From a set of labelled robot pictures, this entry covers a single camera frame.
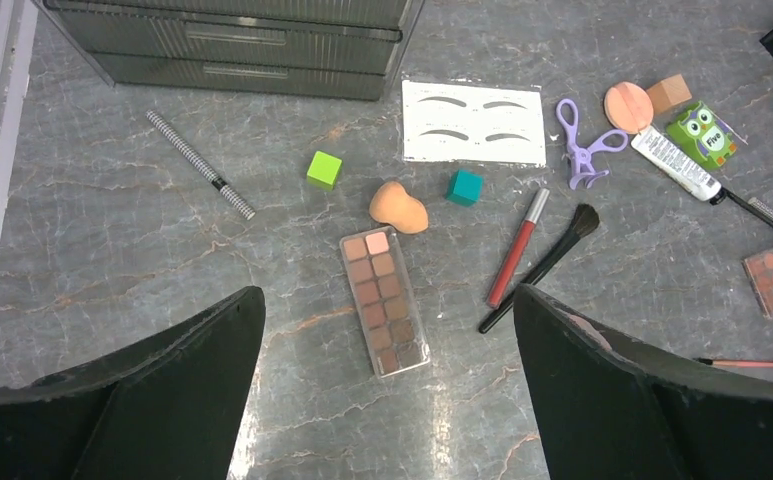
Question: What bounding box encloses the checkered eyeliner pencil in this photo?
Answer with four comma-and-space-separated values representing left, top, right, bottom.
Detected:
145, 110, 256, 220

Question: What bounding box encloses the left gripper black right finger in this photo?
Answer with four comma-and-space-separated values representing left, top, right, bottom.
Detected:
513, 286, 773, 479

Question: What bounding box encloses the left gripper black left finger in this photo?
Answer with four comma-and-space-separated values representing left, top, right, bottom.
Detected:
0, 286, 266, 479

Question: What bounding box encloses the black makeup brush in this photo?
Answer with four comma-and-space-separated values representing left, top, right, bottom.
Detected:
478, 203, 600, 334

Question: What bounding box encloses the orange makeup sponge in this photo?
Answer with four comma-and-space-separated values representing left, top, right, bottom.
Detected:
369, 181, 429, 234

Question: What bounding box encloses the round peach powder puff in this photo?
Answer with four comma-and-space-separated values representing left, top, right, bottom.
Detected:
604, 81, 655, 134

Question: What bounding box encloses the purple eyelash curler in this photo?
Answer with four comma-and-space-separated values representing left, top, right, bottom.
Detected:
555, 98, 629, 190

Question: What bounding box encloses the wooden cube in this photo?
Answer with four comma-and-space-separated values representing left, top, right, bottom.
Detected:
646, 74, 692, 115

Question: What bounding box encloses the clear acrylic drawer organizer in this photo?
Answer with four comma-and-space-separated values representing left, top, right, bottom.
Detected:
36, 0, 423, 101

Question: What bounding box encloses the teal cube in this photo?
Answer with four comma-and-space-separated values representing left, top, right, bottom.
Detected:
445, 169, 483, 207

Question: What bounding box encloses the red lip gloss tube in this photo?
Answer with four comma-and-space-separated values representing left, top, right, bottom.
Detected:
486, 188, 550, 308

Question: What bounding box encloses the lime green cube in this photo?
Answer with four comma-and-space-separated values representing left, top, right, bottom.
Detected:
306, 151, 343, 191

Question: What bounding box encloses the brown eyeshadow palette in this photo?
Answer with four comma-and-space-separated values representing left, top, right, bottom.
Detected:
339, 226, 430, 379

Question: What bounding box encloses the thin pink lip brush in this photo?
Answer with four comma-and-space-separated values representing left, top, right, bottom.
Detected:
695, 357, 773, 368

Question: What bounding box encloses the eyebrow stencil card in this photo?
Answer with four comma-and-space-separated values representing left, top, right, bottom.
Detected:
401, 79, 546, 168

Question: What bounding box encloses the green owl card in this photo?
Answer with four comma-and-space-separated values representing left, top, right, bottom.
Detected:
666, 101, 738, 172

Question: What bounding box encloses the white cosmetic tube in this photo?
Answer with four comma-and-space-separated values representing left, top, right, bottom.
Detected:
630, 126, 726, 205

